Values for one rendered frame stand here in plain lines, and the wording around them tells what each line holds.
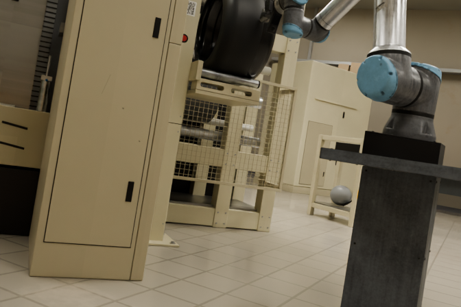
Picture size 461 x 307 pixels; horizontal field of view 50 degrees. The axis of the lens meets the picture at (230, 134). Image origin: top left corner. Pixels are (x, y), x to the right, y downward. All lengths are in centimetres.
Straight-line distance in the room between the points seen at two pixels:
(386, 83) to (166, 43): 80
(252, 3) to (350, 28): 785
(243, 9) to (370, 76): 97
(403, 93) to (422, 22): 839
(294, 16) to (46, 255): 137
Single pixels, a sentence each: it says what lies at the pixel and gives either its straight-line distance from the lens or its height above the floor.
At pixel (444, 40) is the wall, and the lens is 1001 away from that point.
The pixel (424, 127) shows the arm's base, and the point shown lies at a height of 73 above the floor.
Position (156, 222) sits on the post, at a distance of 258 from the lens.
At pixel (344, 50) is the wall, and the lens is 1026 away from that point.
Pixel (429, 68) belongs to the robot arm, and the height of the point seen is 94.
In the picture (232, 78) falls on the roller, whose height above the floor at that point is 90.
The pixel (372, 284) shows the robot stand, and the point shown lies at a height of 15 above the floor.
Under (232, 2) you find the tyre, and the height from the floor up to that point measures 126.
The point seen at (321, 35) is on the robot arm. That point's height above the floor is 111.
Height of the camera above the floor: 56
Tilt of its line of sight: 1 degrees up
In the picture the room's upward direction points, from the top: 9 degrees clockwise
